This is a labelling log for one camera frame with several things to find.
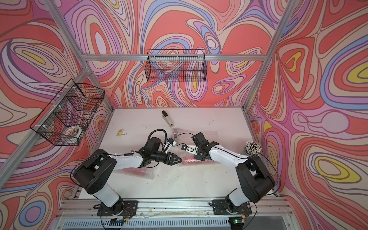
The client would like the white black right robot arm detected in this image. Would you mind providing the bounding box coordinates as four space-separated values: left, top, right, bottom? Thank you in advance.
192 132 276 211

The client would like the clear bubble wrap sheet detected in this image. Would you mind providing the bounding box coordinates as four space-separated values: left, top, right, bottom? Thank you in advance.
117 167 157 180

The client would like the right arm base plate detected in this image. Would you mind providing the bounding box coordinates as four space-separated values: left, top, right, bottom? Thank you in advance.
208 199 252 217

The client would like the pink bottle with label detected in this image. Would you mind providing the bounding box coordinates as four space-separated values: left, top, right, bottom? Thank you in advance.
122 168 154 177

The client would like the black wire basket back wall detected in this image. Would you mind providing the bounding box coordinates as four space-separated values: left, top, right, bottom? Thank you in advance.
144 48 208 83

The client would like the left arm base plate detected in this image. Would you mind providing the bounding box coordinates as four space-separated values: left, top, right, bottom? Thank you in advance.
97 200 139 217

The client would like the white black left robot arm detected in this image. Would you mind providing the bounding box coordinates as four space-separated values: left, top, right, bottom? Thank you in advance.
72 138 182 215

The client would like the black wire basket left wall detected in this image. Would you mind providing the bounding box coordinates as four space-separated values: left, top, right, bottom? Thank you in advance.
30 80 105 146

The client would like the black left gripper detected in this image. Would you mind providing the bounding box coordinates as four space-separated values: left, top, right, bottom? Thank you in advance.
151 151 183 166

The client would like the patterned bowl in basket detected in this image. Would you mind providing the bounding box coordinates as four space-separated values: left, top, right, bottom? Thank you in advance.
61 126 82 143

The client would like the yellow binder clip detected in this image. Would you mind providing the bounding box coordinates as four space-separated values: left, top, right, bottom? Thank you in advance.
117 129 127 137

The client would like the cup of pens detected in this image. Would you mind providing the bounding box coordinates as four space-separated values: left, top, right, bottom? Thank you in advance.
243 141 262 156

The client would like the black wire basket wall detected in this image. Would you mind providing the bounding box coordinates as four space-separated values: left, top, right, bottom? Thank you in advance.
144 48 208 83
30 80 105 146

